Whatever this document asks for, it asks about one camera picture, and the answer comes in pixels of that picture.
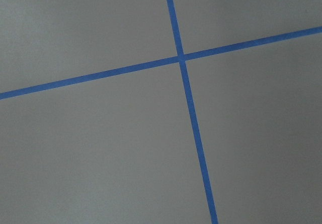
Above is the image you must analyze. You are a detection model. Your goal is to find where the blue tape line crosswise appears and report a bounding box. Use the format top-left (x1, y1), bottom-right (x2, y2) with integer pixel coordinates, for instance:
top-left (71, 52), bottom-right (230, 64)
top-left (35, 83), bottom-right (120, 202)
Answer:
top-left (1, 26), bottom-right (321, 100)

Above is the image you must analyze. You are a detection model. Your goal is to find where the blue tape line lengthwise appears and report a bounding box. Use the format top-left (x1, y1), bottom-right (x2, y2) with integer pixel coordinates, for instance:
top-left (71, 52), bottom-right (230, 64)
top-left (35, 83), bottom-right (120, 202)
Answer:
top-left (167, 0), bottom-right (218, 223)

